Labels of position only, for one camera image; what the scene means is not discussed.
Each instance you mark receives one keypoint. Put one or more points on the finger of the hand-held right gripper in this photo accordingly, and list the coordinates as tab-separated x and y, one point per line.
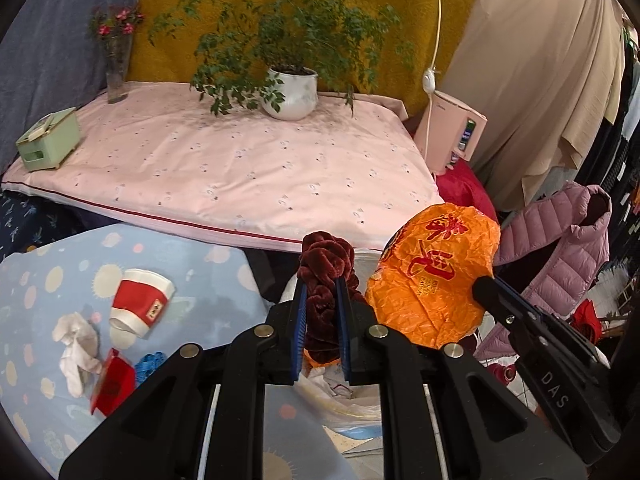
525	300
492	297

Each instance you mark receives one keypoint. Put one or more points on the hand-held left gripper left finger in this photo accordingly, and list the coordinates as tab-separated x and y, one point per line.
299	330

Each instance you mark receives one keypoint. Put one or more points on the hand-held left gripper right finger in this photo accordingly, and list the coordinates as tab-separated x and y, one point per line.
345	330

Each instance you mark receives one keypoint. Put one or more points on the orange plastic bag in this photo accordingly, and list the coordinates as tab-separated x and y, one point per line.
430	285
315	360

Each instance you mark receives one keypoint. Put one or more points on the maroon velvet scrunchie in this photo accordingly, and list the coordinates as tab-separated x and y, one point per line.
325	260

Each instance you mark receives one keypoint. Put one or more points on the red fabric item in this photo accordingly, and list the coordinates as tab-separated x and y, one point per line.
587	320

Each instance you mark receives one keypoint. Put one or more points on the pink puffer jacket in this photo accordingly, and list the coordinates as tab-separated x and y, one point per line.
560	240

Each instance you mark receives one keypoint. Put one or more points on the red cloth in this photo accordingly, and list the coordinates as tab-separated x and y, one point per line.
465	190

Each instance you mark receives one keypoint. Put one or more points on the red and white paper cup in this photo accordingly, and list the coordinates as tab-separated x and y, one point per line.
142	305

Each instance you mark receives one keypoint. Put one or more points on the hanging dark clothes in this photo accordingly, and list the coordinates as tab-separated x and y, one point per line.
615	160

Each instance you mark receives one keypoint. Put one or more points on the pink water dispenser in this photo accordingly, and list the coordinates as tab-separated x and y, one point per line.
440	130

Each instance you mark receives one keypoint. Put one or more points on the pink sheet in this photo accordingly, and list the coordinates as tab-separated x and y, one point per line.
225	170

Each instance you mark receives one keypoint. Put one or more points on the red packet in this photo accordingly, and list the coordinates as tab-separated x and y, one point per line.
112	385

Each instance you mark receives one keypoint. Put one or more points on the beige curtain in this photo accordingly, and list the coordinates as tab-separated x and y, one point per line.
525	85

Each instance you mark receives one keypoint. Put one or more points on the white crumpled tissue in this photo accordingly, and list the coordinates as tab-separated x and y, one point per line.
77	350

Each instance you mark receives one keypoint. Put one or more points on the potted plant in white pot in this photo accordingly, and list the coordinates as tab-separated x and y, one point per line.
292	95

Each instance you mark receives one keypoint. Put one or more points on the blue polka dot blanket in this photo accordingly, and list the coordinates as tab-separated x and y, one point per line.
50	285

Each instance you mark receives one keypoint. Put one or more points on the dark blue printed cloth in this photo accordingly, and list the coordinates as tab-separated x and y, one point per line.
25	220

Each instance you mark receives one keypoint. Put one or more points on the glass vase with pink flowers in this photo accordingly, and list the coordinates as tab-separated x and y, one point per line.
116	85

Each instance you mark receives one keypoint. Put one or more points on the green tissue box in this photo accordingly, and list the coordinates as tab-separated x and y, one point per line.
50	145

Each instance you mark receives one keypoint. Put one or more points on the blue grey backdrop cloth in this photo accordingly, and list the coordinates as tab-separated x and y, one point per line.
50	60

